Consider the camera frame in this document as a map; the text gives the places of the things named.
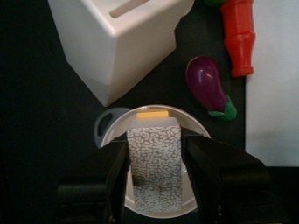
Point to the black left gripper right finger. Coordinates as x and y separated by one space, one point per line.
222 175

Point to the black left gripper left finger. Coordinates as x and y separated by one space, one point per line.
113 175

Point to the egg sushi toy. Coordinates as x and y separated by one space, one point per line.
155 157

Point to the white bowl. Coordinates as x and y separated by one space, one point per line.
117 122

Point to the purple toy eggplant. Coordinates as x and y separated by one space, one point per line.
209 84

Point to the white knife block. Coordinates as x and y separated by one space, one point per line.
117 43

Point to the orange toy carrot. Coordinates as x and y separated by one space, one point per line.
239 38

